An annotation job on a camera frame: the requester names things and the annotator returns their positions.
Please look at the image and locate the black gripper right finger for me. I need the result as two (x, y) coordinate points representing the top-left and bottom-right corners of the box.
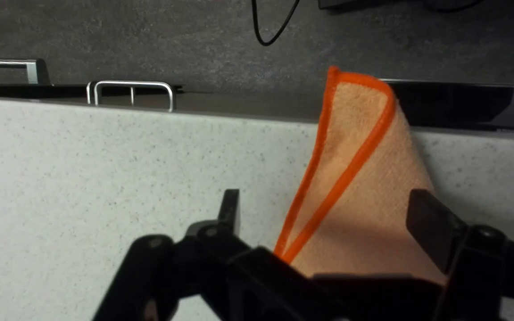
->
(405, 187), (514, 321)

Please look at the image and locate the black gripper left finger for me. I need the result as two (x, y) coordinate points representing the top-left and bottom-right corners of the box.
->
(93, 187), (316, 321)

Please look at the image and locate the orange microfibre cloth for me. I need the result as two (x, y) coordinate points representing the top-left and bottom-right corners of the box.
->
(273, 64), (450, 285)

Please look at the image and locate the metal wire rack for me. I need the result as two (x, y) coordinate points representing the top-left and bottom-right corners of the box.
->
(86, 78), (177, 114)

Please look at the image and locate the black floor cable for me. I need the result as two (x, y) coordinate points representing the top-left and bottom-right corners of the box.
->
(250, 0), (302, 48)

